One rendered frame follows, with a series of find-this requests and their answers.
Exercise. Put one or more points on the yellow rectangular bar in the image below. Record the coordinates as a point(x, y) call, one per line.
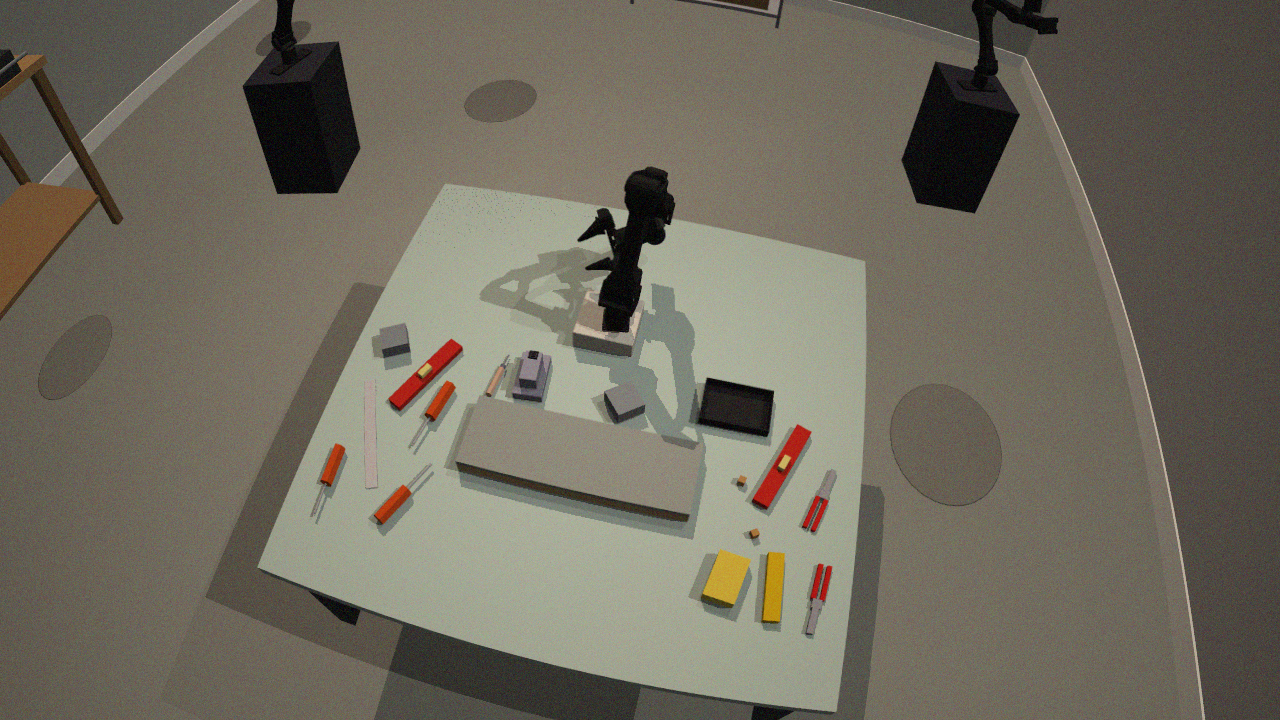
point(771, 607)

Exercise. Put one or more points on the red-handled pliers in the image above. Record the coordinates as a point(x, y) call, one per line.
point(817, 603)
point(822, 496)

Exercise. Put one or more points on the orange-handled awl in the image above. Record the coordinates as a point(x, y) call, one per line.
point(330, 470)
point(396, 500)
point(436, 407)

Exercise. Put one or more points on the red rectangular bar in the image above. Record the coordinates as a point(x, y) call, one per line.
point(423, 376)
point(782, 467)

